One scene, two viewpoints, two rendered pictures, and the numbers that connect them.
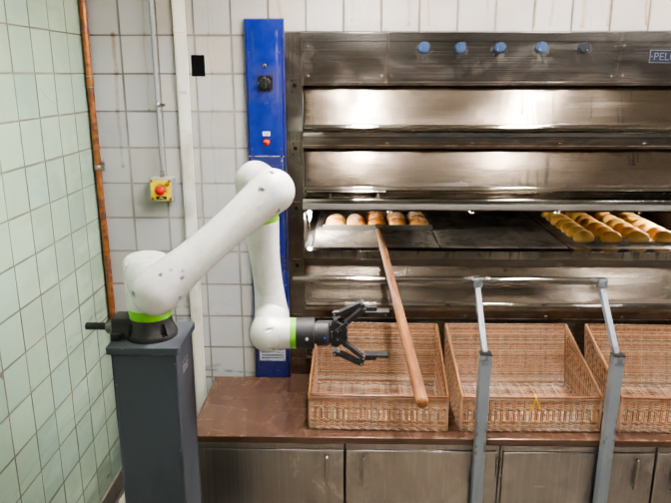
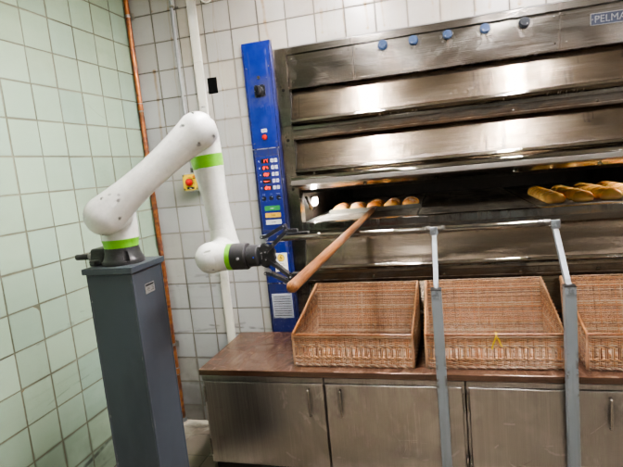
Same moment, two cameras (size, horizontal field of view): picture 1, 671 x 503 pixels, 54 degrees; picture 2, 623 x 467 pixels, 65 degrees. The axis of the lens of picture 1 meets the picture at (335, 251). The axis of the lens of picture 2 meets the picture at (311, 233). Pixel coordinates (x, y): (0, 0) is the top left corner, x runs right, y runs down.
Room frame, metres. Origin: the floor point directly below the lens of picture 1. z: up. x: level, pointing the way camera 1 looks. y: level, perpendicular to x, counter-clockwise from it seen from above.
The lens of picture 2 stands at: (0.28, -0.56, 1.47)
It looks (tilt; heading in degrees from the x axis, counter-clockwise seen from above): 8 degrees down; 14
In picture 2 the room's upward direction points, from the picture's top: 6 degrees counter-clockwise
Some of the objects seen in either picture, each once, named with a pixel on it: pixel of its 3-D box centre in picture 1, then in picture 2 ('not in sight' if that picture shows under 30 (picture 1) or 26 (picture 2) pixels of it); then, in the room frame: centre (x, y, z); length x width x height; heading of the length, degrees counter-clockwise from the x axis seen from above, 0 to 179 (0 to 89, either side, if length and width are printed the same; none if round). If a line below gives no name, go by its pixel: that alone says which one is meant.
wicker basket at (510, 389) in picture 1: (516, 373); (487, 319); (2.54, -0.76, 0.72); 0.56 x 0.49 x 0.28; 89
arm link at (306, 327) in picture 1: (307, 332); (242, 256); (1.82, 0.08, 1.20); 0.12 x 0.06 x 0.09; 0
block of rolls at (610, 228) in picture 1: (603, 224); (581, 191); (3.23, -1.35, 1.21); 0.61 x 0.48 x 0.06; 179
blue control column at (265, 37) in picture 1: (290, 226); (318, 221); (3.76, 0.27, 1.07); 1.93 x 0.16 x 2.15; 179
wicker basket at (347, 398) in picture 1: (376, 372); (359, 321); (2.55, -0.18, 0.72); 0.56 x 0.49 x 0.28; 88
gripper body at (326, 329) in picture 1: (332, 332); (262, 255); (1.81, 0.01, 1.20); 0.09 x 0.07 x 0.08; 90
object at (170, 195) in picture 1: (163, 189); (193, 182); (2.79, 0.74, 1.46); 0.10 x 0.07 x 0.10; 89
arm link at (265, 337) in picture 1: (273, 331); (216, 257); (1.82, 0.19, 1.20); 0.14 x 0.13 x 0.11; 90
